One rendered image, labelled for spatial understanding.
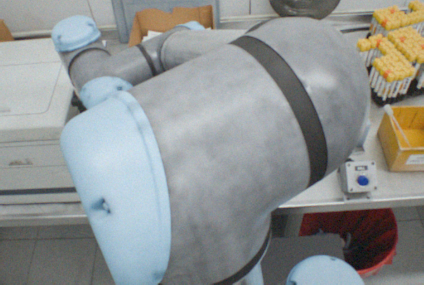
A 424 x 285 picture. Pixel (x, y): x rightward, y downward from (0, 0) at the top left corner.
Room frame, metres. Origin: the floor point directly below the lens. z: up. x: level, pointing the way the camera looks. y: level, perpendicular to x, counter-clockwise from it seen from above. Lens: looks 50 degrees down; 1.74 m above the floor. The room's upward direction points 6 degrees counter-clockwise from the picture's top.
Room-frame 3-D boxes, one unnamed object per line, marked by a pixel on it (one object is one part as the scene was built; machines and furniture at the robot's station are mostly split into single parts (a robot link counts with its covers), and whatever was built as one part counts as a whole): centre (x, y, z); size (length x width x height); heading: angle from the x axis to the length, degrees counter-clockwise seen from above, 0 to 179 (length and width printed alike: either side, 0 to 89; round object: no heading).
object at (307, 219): (0.58, -0.42, 0.22); 0.38 x 0.37 x 0.44; 87
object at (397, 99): (0.81, -0.50, 0.89); 0.17 x 0.09 x 0.02; 14
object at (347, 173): (0.49, -0.33, 0.92); 0.13 x 0.07 x 0.08; 177
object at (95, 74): (0.46, 0.15, 1.31); 0.11 x 0.11 x 0.08; 26
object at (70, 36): (0.54, 0.21, 1.31); 0.09 x 0.08 x 0.11; 26
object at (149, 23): (0.93, 0.09, 0.95); 0.29 x 0.25 x 0.15; 177
